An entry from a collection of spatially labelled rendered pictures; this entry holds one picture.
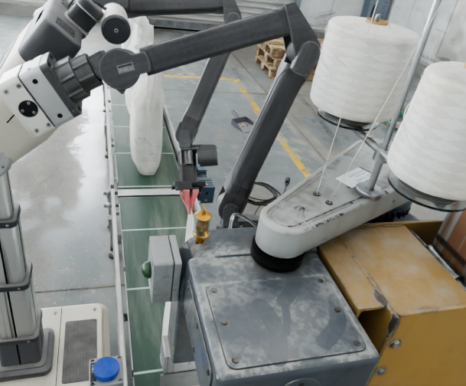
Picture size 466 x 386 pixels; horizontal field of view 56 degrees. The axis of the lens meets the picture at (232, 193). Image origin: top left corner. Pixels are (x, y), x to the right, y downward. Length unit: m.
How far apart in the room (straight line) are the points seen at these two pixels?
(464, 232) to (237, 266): 0.42
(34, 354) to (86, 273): 0.88
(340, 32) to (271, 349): 0.52
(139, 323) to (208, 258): 1.18
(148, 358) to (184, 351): 0.89
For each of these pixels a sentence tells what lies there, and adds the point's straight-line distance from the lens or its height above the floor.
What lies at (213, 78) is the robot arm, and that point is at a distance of 1.41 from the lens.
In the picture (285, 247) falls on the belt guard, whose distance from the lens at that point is 0.69.
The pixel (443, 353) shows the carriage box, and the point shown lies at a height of 1.22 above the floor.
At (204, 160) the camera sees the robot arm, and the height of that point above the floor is 1.15.
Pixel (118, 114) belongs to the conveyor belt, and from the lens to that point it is 3.61.
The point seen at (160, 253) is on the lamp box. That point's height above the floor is 1.33.
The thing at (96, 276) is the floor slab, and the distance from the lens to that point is 2.63.
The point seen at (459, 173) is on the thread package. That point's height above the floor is 1.57.
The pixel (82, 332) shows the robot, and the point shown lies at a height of 0.26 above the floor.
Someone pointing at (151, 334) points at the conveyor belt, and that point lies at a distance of 1.84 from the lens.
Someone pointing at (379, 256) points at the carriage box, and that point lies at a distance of 0.83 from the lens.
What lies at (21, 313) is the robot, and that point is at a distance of 1.72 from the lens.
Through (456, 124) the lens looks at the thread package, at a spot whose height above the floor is 1.63.
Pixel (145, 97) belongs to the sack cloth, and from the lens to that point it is 2.57.
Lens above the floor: 1.81
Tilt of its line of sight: 32 degrees down
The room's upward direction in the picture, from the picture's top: 9 degrees clockwise
